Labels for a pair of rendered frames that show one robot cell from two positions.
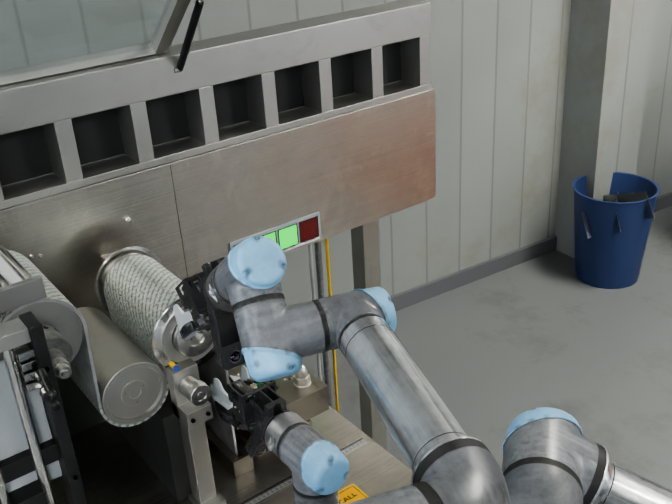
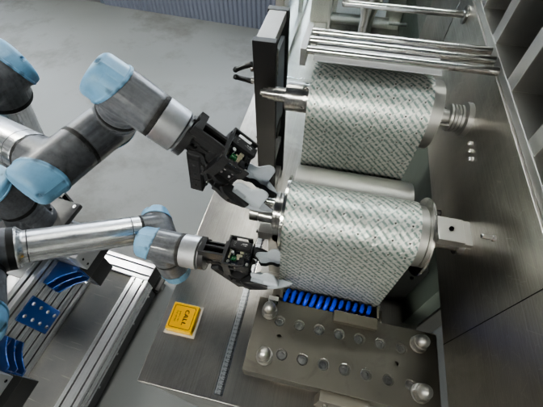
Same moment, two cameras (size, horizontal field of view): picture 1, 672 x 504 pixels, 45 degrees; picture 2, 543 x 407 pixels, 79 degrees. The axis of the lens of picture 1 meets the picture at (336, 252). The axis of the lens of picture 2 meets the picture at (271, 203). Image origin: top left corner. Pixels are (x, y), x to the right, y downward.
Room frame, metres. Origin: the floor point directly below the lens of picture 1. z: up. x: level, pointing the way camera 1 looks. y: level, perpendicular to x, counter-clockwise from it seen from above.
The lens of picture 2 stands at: (1.49, 0.00, 1.79)
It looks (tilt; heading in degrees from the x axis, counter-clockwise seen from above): 54 degrees down; 138
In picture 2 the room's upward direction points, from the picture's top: straight up
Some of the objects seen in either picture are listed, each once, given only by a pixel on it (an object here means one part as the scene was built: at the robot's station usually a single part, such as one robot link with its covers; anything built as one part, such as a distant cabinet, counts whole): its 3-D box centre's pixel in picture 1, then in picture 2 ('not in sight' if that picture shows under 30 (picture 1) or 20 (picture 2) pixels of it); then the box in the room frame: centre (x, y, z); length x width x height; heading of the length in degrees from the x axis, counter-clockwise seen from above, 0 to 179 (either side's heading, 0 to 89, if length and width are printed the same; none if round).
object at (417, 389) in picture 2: not in sight; (424, 392); (1.64, 0.27, 1.05); 0.04 x 0.04 x 0.04
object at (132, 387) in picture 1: (106, 362); (348, 199); (1.28, 0.44, 1.17); 0.26 x 0.12 x 0.12; 35
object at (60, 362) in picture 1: (59, 366); (273, 94); (1.03, 0.42, 1.33); 0.06 x 0.03 x 0.03; 35
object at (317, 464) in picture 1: (313, 460); (162, 245); (1.05, 0.06, 1.11); 0.11 x 0.08 x 0.09; 35
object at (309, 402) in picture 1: (244, 369); (339, 354); (1.48, 0.21, 1.00); 0.40 x 0.16 x 0.06; 35
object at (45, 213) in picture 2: not in sight; (25, 212); (0.47, -0.20, 0.87); 0.15 x 0.15 x 0.10
